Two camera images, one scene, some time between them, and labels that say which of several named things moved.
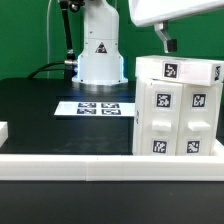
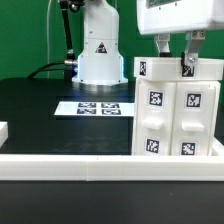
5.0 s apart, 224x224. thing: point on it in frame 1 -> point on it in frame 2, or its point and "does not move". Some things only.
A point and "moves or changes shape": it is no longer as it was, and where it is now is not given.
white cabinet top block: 180,68 moves or changes shape
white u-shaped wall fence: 16,166 does not move
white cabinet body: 176,119 does not move
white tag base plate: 95,108 does not move
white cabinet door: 196,122 moves or changes shape
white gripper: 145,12 -> 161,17
